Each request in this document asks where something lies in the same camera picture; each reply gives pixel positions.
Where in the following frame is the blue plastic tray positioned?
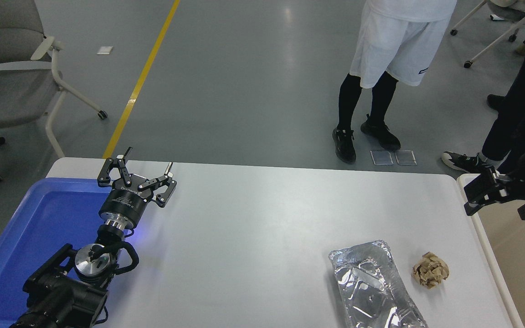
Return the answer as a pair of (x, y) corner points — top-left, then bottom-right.
(0, 178), (133, 326)

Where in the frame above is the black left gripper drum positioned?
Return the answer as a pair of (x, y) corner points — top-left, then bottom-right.
(98, 179), (154, 225)

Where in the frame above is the silver foil tray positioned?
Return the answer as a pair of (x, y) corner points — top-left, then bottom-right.
(329, 240), (428, 328)

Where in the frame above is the crumpled tan paper ball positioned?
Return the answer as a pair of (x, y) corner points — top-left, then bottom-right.
(412, 252), (450, 289)

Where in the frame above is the clear square floor plate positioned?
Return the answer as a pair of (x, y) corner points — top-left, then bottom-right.
(395, 150), (417, 166)
(371, 150), (394, 166)

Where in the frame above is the large pale bin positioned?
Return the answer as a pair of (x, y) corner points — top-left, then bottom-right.
(456, 173), (525, 328)

